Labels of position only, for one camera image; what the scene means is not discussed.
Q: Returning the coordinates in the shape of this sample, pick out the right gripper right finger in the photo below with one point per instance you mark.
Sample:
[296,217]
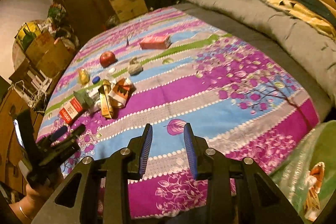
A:
[237,190]

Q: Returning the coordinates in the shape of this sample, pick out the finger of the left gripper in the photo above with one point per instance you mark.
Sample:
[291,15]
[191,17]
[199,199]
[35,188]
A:
[58,133]
[75,133]

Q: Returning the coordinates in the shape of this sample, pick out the gold orange packaging pile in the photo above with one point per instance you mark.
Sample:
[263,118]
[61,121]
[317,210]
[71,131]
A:
[114,95]

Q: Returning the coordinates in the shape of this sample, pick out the white tissue ball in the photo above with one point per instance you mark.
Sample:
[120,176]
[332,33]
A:
[135,67]

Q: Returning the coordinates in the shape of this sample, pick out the long red white carton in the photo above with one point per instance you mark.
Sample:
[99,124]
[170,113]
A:
[311,206]

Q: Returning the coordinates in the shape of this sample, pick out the person's left hand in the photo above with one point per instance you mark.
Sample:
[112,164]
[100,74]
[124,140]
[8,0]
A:
[28,207]

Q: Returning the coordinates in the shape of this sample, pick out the red cigarette box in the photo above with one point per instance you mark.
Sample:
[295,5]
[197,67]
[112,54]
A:
[71,110]

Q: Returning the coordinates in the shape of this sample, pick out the green crumpled cloth scrap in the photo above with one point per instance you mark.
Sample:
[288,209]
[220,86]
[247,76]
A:
[84,99]

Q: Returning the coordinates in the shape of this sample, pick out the wooden chest of drawers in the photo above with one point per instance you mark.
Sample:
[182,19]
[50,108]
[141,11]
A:
[11,154]

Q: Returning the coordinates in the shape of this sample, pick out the blue bottle cap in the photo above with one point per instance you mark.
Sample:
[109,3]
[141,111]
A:
[95,79]

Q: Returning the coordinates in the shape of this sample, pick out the yellow crumpled wrapper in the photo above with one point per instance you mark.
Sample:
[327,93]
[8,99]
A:
[83,77]

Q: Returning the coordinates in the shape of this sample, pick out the white bottle cap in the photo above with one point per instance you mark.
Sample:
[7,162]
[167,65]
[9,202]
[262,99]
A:
[111,71]

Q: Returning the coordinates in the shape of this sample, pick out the stacked cardboard boxes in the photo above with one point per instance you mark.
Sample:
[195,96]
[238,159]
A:
[49,50]

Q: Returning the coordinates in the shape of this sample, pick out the red apple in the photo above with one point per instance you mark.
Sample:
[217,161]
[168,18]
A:
[107,58]

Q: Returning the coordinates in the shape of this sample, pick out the colourful striped floral bedsheet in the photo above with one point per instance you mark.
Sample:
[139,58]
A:
[233,95]

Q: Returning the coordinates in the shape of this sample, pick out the pink tissue pack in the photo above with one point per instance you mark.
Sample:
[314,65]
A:
[155,42]

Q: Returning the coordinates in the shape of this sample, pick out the cardboard box by wardrobe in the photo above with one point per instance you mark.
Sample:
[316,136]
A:
[128,9]

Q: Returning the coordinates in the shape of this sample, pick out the grey quilt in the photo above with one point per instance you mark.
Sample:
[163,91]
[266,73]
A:
[313,51]

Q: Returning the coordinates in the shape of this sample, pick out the white router with cables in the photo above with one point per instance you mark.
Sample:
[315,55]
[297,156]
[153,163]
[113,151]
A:
[33,88]

